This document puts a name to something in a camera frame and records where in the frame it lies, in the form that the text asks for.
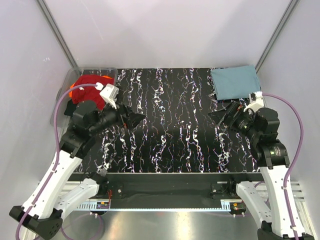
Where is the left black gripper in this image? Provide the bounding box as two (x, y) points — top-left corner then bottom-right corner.
(89, 97), (146, 136)

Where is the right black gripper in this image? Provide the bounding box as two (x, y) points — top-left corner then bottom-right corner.
(207, 100), (261, 141)

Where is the blue t-shirt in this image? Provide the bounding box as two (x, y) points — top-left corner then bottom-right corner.
(210, 65), (261, 101)

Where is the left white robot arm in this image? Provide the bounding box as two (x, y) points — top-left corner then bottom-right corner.
(9, 100), (146, 240)

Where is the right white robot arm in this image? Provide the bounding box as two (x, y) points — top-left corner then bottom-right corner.
(208, 101), (314, 240)

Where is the red t-shirt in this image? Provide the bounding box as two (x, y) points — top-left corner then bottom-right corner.
(71, 74), (115, 110)

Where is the black t-shirt in bin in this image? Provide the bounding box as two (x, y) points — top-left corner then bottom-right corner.
(64, 100), (77, 117)

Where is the orange t-shirt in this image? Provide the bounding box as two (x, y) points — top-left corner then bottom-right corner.
(68, 84), (75, 98)

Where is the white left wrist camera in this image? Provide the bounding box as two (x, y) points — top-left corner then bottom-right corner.
(95, 82), (120, 110)

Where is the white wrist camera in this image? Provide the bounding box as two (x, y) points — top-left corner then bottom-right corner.
(244, 91), (264, 113)
(95, 82), (120, 110)

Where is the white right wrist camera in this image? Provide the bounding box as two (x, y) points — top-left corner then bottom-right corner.
(244, 91), (264, 113)

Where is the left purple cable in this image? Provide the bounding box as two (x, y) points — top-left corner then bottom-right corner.
(14, 83), (106, 240)

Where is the purple cable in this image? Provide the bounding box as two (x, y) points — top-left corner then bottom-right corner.
(14, 83), (106, 240)
(254, 92), (305, 240)

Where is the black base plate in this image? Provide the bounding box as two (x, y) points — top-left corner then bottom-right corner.
(69, 172), (266, 210)

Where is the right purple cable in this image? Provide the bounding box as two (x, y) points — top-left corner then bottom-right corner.
(254, 92), (305, 240)

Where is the white slotted cable duct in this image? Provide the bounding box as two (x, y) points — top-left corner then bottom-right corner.
(76, 201), (110, 211)

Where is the aluminium frame rail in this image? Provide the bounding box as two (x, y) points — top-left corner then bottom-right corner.
(58, 181), (304, 201)

